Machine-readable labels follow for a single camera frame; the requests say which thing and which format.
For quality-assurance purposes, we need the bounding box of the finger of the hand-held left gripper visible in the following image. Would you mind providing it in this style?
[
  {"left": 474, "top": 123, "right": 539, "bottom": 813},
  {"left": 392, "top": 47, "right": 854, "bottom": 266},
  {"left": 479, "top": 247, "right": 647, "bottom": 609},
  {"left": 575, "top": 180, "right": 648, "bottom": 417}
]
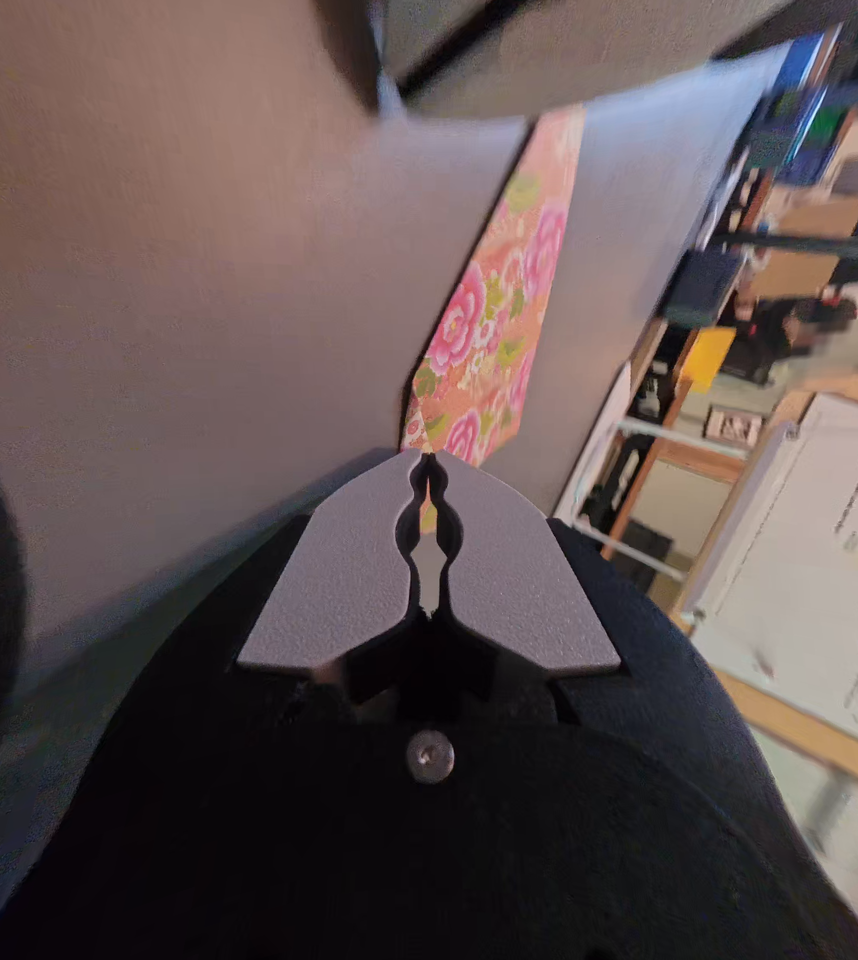
[
  {"left": 401, "top": 0, "right": 799, "bottom": 121},
  {"left": 378, "top": 0, "right": 511, "bottom": 90}
]

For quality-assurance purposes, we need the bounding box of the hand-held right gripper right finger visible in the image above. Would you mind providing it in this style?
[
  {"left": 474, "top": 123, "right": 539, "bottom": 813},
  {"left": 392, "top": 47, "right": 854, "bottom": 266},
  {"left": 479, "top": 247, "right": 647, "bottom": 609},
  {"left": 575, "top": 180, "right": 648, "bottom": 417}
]
[{"left": 433, "top": 450, "right": 623, "bottom": 681}]

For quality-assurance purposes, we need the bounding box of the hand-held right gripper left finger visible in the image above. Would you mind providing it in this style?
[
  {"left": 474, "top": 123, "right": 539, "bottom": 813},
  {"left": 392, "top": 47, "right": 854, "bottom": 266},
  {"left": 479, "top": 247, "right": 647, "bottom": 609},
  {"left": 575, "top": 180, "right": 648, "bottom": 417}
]
[{"left": 236, "top": 447, "right": 431, "bottom": 674}]

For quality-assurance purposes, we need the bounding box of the pink floral origami paper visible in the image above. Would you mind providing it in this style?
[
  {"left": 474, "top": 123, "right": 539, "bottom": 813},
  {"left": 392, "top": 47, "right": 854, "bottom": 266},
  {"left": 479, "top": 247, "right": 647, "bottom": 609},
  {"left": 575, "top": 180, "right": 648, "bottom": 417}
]
[{"left": 397, "top": 105, "right": 588, "bottom": 535}]

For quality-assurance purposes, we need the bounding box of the wooden workbench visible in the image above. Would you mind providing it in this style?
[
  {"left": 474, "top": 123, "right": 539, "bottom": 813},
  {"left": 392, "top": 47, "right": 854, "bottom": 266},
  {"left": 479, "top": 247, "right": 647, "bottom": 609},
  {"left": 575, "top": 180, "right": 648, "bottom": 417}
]
[{"left": 600, "top": 318, "right": 779, "bottom": 562}]

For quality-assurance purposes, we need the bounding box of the black stand pole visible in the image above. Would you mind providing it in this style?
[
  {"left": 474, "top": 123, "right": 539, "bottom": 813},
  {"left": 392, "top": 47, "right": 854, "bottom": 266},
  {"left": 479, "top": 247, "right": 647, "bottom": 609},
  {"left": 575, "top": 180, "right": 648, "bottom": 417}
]
[{"left": 708, "top": 227, "right": 858, "bottom": 265}]

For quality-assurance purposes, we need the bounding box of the dark grey box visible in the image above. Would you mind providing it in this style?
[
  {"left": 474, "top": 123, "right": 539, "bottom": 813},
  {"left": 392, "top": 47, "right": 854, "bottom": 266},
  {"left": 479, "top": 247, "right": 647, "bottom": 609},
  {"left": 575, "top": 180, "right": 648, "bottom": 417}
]
[{"left": 660, "top": 249, "right": 747, "bottom": 329}]

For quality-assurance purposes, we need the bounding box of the printed instruction sheet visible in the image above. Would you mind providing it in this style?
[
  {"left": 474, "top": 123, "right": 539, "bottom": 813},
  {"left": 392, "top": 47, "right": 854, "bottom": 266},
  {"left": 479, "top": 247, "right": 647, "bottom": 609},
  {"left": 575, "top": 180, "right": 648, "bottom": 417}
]
[{"left": 686, "top": 392, "right": 858, "bottom": 760}]

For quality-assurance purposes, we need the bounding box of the yellow plastic bin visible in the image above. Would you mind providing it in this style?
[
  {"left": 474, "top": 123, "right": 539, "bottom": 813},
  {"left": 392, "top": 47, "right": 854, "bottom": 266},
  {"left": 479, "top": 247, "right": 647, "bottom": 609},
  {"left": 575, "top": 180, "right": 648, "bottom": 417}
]
[{"left": 678, "top": 325, "right": 739, "bottom": 396}]

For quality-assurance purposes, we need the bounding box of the wooden display board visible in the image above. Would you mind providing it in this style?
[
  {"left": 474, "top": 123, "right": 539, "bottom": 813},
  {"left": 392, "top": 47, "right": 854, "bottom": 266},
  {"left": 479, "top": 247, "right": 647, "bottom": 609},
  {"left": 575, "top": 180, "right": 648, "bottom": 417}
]
[{"left": 667, "top": 388, "right": 858, "bottom": 783}]

